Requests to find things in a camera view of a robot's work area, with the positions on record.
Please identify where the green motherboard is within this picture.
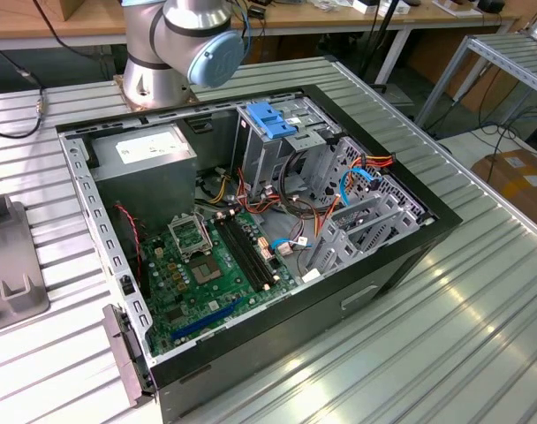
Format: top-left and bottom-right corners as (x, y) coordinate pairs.
(138, 207), (306, 357)

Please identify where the blue expansion slot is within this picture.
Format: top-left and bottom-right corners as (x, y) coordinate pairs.
(169, 295), (246, 342)

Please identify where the metal socket cover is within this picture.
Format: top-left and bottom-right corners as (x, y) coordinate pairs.
(167, 213), (214, 259)

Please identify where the brown cardboard box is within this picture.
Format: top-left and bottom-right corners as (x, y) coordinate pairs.
(470, 148), (537, 233)

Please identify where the black RAM slot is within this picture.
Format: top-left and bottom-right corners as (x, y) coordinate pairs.
(215, 218), (260, 293)
(224, 216), (269, 290)
(230, 214), (275, 288)
(220, 216), (265, 292)

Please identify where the red wire bundle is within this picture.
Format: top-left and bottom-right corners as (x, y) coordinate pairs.
(234, 166), (284, 218)

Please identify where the square brown base plate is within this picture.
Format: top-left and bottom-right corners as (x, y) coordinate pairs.
(112, 73), (197, 114)

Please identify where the CPU socket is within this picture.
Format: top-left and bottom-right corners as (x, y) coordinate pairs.
(187, 254), (224, 287)

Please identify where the wooden box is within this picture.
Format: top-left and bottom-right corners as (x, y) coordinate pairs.
(29, 0), (75, 22)

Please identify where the blue plastic drive latch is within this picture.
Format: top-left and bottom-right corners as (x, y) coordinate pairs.
(245, 102), (299, 140)

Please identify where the thick black cable bundle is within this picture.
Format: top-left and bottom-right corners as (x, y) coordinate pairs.
(277, 148), (340, 218)

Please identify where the yellow wire bundle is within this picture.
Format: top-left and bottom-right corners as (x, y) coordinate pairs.
(200, 170), (233, 205)

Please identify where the grey Dell power supply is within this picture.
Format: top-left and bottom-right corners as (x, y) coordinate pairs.
(87, 122), (200, 233)

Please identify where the black tripod stand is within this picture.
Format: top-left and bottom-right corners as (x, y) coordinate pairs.
(357, 0), (402, 87)

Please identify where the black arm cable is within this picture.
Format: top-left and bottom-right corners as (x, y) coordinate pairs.
(32, 0), (129, 61)

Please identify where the blue SATA wire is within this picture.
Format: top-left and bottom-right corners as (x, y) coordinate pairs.
(270, 166), (382, 257)

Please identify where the wooden desk white frame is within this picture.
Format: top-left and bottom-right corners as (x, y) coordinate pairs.
(0, 0), (522, 87)

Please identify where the grey plastic parts rack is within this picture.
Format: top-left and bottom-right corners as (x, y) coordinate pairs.
(0, 193), (52, 336)

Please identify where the black open PC case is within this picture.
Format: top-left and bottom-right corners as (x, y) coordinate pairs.
(55, 82), (465, 424)

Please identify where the grey metal optical drive cage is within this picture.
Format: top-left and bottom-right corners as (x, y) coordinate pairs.
(230, 100), (343, 202)

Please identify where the red black fan wire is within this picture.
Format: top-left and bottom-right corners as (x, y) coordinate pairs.
(112, 201), (145, 284)

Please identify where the black cable metal connector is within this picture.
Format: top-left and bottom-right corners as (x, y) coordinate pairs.
(0, 38), (48, 139)

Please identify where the black case fan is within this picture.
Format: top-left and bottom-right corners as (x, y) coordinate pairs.
(108, 201), (144, 295)

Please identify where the grey metal disk bay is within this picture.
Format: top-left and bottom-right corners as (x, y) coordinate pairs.
(302, 174), (430, 278)

